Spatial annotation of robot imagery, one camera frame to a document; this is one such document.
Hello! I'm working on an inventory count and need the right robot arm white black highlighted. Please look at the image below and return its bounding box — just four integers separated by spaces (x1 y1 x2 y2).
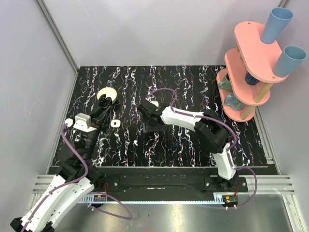
138 101 239 192

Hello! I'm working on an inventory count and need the dark blue cup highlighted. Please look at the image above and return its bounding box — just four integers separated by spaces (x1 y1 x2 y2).
245 72 260 86

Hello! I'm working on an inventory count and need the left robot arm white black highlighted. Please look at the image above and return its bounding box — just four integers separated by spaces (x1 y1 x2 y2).
10 105 113 232

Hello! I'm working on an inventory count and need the white earbud case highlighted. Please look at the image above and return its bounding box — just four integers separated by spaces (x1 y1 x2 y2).
111 119 121 128

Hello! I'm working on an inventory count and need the black marble mat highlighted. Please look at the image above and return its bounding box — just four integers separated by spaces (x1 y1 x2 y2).
67 65 268 168

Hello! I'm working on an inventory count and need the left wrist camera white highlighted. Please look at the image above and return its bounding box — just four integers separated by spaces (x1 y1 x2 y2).
64 113 96 133

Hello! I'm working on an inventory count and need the pink three tier shelf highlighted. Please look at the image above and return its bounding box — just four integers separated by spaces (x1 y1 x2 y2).
216 21 285 122

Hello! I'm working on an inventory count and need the blue patterned mug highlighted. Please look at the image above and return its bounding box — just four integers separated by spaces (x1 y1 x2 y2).
224 94 245 111

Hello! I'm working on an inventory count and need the blue cup rear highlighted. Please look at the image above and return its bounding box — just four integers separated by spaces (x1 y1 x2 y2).
261 7 294 44

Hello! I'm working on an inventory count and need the blue cup front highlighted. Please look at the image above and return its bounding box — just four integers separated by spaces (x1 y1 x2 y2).
273 45 307 78

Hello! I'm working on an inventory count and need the cream round bowl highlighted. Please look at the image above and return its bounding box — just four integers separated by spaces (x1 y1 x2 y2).
97 87 117 104

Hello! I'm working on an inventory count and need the black earbud charging case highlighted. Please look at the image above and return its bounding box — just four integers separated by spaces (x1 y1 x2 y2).
98 94 112 109

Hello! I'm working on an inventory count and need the green ceramic mug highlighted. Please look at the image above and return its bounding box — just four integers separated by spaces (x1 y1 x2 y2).
218 74 233 92

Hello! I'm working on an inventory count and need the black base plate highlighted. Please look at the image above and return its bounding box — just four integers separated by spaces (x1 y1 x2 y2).
99 167 248 193

